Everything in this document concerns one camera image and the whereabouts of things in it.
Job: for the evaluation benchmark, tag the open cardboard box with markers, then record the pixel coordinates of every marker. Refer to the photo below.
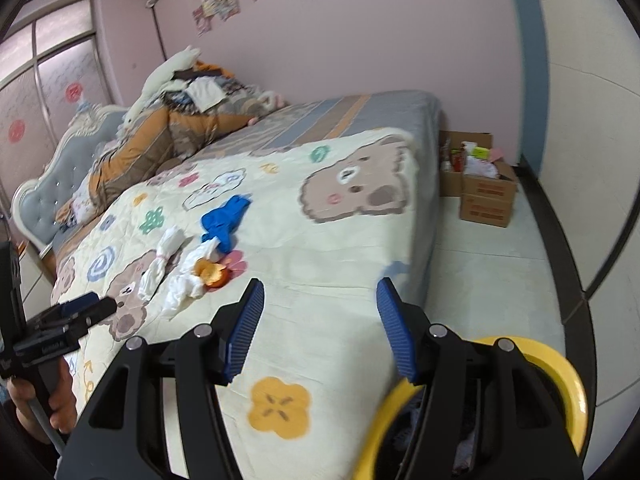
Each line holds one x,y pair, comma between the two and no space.
487,205
450,180

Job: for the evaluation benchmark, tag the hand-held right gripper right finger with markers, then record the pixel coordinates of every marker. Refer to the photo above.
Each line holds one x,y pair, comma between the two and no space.
395,330

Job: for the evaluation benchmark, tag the blue white sock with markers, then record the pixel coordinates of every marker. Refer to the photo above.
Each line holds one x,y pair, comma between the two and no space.
225,220

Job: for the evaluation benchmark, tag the white plush toy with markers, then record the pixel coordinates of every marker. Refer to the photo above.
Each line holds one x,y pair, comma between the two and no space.
165,70

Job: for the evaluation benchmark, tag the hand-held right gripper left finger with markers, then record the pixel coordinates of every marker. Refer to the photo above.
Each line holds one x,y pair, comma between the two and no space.
245,330

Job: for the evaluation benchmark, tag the person's left hand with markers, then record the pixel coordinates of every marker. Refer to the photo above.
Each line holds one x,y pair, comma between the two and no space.
62,400

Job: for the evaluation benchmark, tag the cream bear printed blanket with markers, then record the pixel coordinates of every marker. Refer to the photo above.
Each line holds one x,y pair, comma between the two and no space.
325,260

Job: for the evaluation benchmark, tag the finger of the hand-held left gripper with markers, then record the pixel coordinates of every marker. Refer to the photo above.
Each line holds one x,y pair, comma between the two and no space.
80,304
100,312

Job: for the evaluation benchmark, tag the frosted window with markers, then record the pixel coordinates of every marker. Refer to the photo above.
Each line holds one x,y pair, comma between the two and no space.
55,65

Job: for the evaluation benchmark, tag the grey striped bed sheet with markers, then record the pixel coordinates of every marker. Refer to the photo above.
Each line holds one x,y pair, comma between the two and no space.
350,115

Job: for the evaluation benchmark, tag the white yarn bundle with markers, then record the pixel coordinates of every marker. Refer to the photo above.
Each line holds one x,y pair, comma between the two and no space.
167,245

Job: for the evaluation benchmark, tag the person's left forearm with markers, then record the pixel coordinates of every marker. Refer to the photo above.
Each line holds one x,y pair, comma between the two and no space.
25,450

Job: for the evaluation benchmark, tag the yellow rimmed trash bin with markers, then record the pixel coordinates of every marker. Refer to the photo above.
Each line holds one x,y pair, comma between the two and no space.
565,375

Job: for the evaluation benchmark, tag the grey tufted headboard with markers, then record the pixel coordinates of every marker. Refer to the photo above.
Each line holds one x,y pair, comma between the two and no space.
45,200

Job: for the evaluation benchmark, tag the orange brown patchwork quilt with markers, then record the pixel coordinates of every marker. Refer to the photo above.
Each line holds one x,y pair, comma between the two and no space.
150,145

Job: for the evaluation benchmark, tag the pile of folded clothes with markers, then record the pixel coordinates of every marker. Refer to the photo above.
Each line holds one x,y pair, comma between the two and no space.
205,92

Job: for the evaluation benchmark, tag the grey wall pipe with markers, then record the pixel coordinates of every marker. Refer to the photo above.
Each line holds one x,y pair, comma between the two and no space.
156,15

